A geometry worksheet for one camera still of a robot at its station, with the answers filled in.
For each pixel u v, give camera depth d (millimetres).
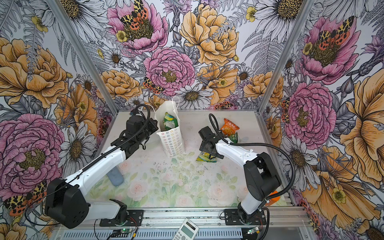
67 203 403
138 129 623
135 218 740
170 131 773
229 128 1048
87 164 937
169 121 967
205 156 923
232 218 733
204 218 759
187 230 703
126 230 711
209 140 675
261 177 454
